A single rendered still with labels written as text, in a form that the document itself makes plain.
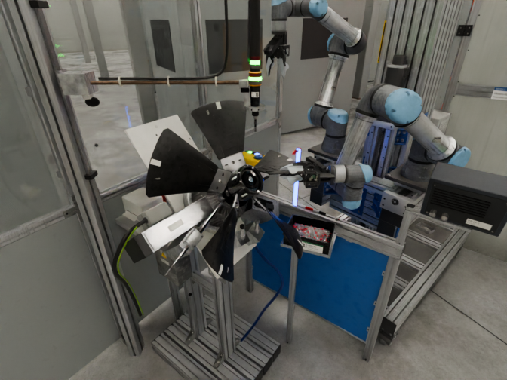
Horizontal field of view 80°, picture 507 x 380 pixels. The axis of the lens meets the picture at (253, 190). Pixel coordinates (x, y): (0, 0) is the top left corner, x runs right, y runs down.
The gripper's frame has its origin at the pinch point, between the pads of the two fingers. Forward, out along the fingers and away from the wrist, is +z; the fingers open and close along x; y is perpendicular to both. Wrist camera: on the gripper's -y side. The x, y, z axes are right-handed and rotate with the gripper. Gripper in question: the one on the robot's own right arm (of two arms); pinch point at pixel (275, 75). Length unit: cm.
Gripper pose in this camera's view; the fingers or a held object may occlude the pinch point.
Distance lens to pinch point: 166.9
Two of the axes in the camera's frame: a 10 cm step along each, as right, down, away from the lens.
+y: 6.0, -4.0, 6.9
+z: 0.1, 8.7, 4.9
